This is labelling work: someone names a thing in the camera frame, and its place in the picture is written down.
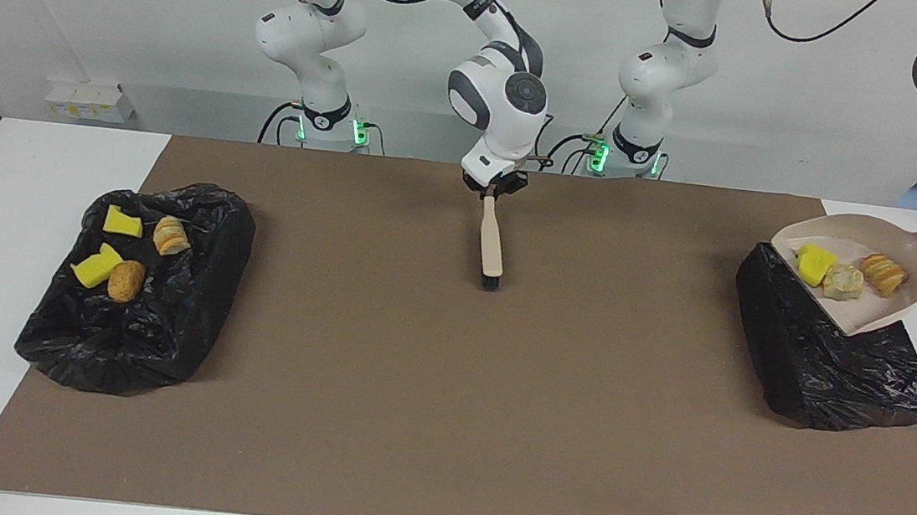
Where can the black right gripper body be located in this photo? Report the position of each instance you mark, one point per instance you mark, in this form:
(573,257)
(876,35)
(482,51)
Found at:
(499,182)

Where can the pale yellow toy bread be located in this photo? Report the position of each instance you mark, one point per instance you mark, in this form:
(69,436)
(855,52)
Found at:
(843,283)

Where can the brown table mat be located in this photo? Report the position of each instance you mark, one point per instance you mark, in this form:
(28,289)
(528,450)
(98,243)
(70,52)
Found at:
(438,474)

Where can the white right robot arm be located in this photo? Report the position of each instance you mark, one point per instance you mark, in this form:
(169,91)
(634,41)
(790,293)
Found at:
(503,140)

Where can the tan striped toy bread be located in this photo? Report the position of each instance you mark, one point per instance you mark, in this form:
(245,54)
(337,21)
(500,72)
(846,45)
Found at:
(171,237)

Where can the brown toy cookie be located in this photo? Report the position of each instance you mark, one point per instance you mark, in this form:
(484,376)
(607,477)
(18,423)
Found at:
(125,282)

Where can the orange striped toy bread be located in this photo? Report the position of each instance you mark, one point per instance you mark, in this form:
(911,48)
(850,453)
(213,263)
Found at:
(882,275)

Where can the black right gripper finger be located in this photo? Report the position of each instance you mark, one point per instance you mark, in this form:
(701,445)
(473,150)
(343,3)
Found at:
(509,194)
(484,196)

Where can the white power strip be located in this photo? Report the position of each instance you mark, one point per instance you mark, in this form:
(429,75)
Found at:
(90,103)

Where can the bin with black bag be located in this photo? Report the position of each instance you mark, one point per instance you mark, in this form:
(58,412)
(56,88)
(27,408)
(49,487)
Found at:
(158,321)
(826,369)

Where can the beige hand brush black bristles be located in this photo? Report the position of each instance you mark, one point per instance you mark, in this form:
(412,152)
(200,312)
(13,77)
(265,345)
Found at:
(492,244)

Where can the yellow sponge piece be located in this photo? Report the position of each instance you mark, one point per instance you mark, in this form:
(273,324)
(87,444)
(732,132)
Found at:
(96,267)
(124,223)
(815,263)

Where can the beige plastic dustpan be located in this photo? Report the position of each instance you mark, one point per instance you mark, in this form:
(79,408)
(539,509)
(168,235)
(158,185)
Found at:
(882,315)

